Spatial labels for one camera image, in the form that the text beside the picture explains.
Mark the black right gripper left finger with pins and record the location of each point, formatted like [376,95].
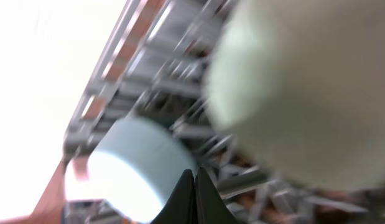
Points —
[180,207]

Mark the grey dishwasher rack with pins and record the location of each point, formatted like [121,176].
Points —
[152,65]

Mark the light blue bowl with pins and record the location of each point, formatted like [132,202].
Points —
[135,168]

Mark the mint green bowl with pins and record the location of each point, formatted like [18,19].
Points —
[301,84]

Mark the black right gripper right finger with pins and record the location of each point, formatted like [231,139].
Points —
[209,206]

